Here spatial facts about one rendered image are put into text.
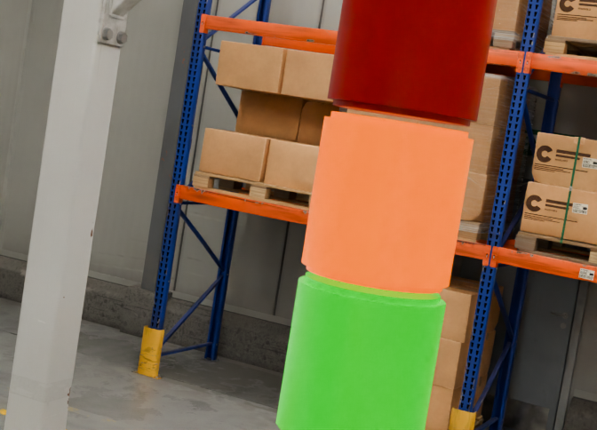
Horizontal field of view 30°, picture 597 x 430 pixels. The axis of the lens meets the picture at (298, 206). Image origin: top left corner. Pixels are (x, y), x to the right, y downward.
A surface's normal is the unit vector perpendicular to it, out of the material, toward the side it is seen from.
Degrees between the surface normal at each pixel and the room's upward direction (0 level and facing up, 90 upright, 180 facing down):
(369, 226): 90
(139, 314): 90
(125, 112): 90
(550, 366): 90
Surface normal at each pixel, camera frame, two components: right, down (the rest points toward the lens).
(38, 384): -0.41, 0.00
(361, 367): -0.04, 0.07
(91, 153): 0.90, 0.18
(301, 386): -0.72, -0.07
